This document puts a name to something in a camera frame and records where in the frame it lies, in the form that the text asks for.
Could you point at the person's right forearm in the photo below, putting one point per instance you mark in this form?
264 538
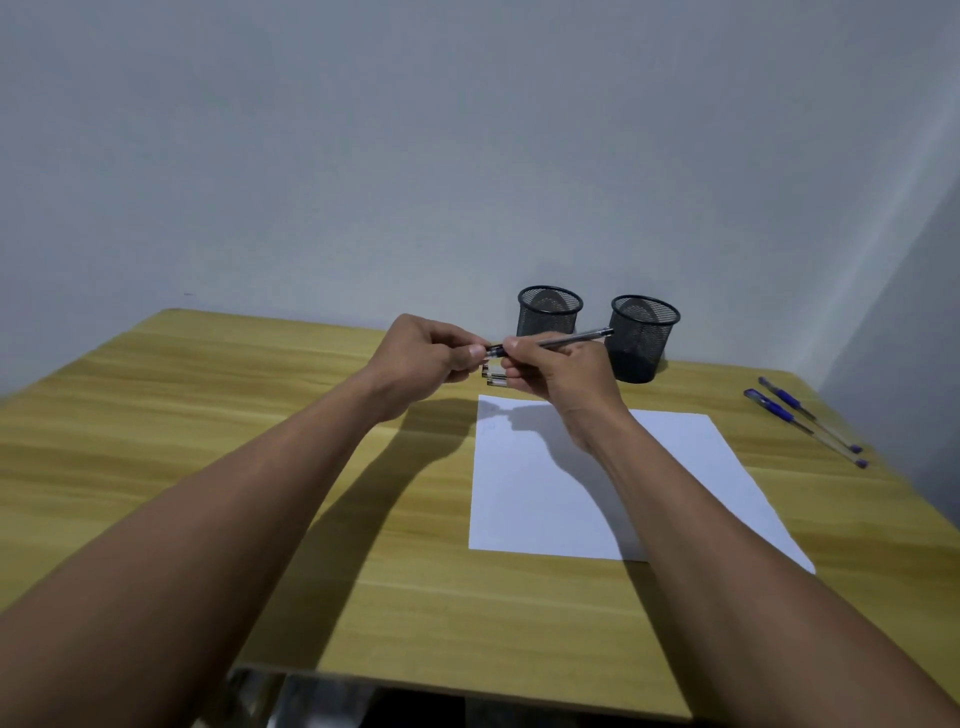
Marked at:
750 592

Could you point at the blue pen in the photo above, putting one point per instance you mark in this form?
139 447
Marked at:
784 397
772 409

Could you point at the white paper sheet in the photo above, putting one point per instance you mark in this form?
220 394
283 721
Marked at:
540 517

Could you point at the person's left forearm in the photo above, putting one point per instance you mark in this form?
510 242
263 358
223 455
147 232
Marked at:
195 555

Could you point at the black mesh pen cup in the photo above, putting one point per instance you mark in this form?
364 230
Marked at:
547 319
641 352

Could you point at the person's left hand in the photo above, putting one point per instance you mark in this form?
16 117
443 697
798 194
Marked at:
420 360

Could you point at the person's right hand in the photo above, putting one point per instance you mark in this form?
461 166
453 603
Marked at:
577 390

